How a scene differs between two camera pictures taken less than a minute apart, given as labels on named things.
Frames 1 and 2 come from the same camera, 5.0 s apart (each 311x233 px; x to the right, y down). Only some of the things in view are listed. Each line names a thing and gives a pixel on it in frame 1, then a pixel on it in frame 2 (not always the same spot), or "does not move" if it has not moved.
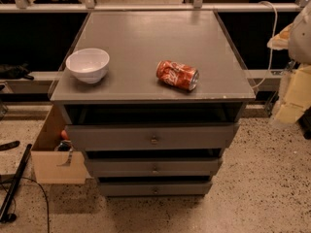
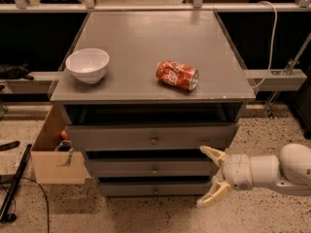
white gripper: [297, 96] -> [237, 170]
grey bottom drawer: [155, 187] does not move
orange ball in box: [64, 134] does not move
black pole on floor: [19, 170] does not move
